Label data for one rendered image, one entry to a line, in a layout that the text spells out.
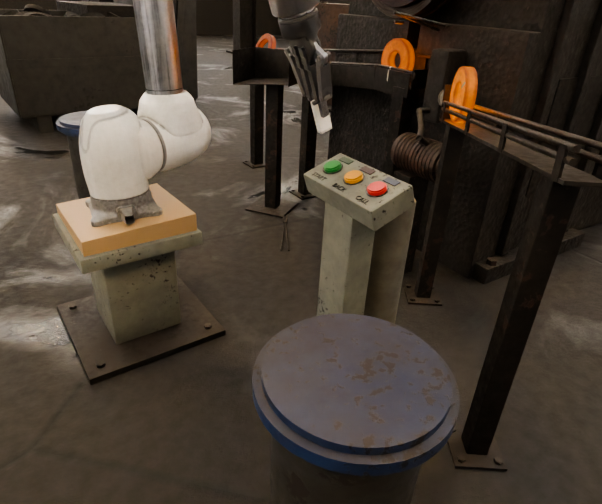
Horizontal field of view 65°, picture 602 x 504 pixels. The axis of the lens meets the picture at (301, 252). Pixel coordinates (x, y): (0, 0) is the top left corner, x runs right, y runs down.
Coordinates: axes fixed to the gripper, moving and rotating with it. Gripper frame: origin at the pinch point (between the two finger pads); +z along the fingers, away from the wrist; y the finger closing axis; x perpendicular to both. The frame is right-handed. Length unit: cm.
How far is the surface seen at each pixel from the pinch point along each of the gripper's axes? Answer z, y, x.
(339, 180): 12.7, -5.3, 2.6
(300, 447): 17, -46, 42
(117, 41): 24, 296, -27
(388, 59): 25, 63, -72
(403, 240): 34.8, -9.7, -8.5
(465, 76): 15, 9, -53
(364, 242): 25.1, -12.6, 4.4
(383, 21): 16, 77, -84
